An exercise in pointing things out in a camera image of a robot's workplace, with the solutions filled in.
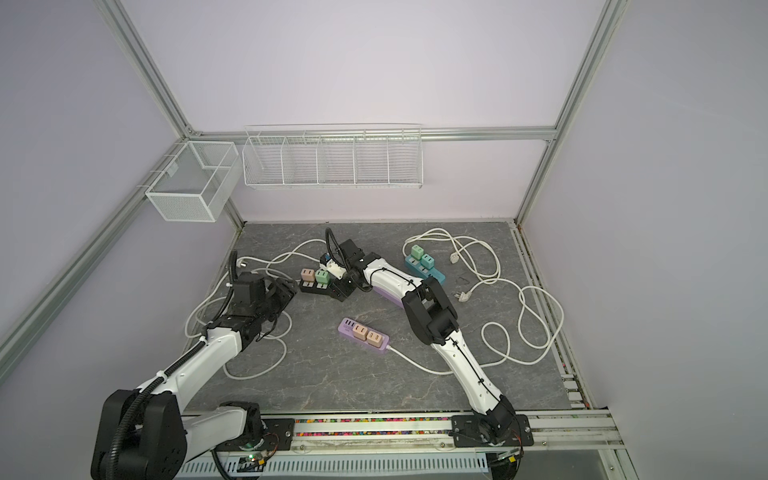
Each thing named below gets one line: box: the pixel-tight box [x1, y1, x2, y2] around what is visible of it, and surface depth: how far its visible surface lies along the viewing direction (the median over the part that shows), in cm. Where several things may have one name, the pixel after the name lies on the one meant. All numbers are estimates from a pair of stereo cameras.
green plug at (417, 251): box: [411, 244, 424, 260], surface depth 104 cm
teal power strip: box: [404, 255, 447, 285], surface depth 104 cm
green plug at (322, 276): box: [315, 270, 331, 284], surface depth 98 cm
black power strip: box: [299, 278, 348, 302], surface depth 101 cm
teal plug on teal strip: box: [420, 253, 435, 270], surface depth 103 cm
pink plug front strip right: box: [366, 330, 383, 348], surface depth 84 cm
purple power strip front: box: [338, 317, 390, 350], surface depth 86 cm
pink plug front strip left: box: [352, 324, 368, 341], surface depth 86 cm
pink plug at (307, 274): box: [300, 268, 315, 282], surface depth 98 cm
